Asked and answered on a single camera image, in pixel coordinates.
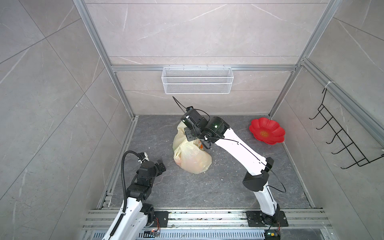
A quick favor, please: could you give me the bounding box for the cream translucent plastic bag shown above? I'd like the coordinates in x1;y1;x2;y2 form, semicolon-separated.
173;122;212;174

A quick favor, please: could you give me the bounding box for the red flower-shaped plastic plate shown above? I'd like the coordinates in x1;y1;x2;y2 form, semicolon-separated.
249;118;286;145

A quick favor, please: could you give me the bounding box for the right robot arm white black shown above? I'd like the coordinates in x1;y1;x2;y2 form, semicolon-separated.
173;114;280;225

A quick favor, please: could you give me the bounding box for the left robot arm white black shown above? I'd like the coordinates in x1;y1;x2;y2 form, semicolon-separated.
103;107;212;240

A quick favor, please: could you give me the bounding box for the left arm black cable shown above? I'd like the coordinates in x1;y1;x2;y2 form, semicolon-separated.
120;150;145;214

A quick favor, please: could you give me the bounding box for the white wire mesh basket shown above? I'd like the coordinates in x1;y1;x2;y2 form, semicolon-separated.
162;67;234;95

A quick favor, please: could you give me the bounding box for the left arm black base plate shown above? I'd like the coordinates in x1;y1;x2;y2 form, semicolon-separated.
144;211;170;228

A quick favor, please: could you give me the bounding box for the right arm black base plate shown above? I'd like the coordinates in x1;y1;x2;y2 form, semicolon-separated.
246;211;289;227

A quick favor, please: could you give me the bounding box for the aluminium rail frame front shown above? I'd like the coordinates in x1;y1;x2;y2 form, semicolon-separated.
78;209;337;240

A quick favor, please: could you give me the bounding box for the black wire hook rack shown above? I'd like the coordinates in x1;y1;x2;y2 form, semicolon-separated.
309;88;384;170

